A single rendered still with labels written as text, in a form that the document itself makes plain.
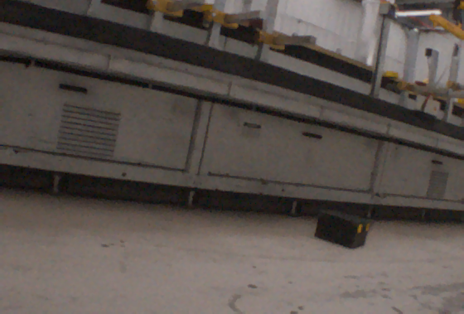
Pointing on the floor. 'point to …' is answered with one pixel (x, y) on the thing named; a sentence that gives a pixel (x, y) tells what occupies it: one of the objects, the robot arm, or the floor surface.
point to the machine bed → (205, 131)
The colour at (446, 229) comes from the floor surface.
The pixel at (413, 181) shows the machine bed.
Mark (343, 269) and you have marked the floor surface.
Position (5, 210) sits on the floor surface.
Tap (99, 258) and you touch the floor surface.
